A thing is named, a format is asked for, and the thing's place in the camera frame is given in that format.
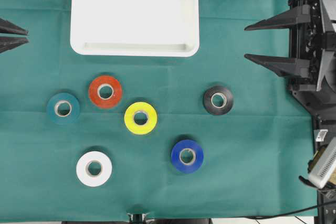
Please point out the red tape roll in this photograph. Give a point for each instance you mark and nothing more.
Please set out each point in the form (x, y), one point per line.
(105, 91)

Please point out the green table cloth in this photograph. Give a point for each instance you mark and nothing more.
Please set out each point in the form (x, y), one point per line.
(253, 155)

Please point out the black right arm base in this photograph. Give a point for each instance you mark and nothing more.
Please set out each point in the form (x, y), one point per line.
(321, 105)

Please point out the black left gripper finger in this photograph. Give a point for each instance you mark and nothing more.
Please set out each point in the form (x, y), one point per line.
(7, 27)
(8, 43)

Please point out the white tape roll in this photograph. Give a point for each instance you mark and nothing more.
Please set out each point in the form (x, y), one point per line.
(94, 168)

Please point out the teal tape roll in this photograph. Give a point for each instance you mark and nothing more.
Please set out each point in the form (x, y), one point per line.
(63, 108)

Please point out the black tape roll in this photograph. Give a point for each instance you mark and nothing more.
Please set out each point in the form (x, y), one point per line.
(218, 100)

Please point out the white barcode label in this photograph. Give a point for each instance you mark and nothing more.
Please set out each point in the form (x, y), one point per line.
(320, 134)

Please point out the white perforated electronics box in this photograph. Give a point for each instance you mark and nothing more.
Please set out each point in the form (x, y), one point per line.
(325, 166)

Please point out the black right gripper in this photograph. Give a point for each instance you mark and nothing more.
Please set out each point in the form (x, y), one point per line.
(312, 43)

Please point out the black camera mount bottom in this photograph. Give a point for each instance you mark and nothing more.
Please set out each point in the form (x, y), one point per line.
(138, 218)

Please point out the blue tape roll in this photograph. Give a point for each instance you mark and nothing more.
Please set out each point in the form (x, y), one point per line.
(187, 156)

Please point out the white plastic case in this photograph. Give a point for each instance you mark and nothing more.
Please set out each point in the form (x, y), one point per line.
(159, 28)

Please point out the yellow tape roll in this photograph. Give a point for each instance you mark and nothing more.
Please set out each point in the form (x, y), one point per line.
(140, 118)

